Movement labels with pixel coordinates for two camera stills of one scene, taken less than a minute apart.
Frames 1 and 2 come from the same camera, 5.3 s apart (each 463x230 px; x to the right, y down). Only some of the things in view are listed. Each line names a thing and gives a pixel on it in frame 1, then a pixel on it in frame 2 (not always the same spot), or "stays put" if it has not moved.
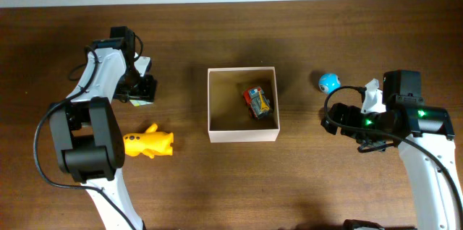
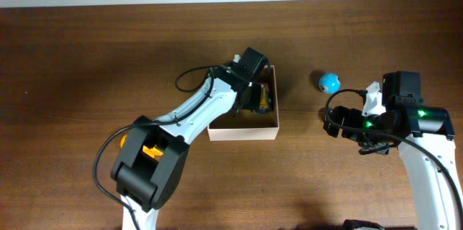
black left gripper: (147, 92) to (255, 99)
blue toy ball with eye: (329, 82) stays put
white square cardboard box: (229, 119) stays put
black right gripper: (351, 113) stays put
